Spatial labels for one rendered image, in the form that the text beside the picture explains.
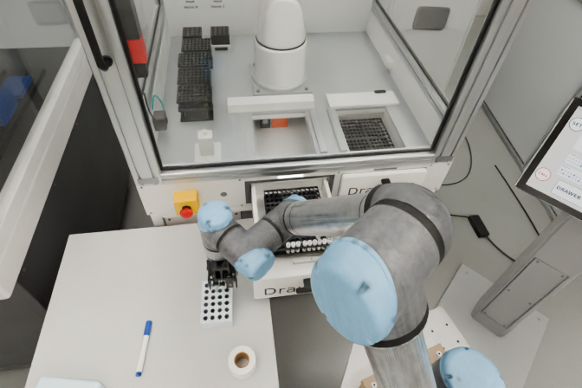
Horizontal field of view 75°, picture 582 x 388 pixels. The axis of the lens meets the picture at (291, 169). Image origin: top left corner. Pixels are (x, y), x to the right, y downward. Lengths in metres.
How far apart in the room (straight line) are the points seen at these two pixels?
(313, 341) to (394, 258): 1.51
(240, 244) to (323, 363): 1.19
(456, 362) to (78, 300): 0.99
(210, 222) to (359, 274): 0.45
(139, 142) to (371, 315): 0.82
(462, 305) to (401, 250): 1.71
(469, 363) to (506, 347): 1.32
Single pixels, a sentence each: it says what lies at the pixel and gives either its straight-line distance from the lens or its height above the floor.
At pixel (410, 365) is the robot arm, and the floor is 1.29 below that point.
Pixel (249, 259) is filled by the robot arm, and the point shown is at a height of 1.14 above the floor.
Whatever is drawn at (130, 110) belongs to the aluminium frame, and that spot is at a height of 1.23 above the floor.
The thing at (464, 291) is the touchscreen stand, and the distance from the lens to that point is 2.22.
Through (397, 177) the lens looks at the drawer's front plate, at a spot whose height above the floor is 0.91.
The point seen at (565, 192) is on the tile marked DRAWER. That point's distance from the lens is 1.40.
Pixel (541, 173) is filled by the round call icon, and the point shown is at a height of 1.02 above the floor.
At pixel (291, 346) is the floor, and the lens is 1.94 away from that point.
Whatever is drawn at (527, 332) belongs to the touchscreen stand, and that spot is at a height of 0.04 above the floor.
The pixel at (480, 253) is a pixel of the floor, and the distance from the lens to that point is 2.44.
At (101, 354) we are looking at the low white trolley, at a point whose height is 0.76.
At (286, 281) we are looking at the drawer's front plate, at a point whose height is 0.90.
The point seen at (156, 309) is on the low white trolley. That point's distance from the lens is 1.21.
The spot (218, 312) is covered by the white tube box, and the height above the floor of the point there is 0.78.
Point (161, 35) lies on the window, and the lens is 0.93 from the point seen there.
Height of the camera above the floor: 1.84
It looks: 47 degrees down
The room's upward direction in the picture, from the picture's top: 4 degrees clockwise
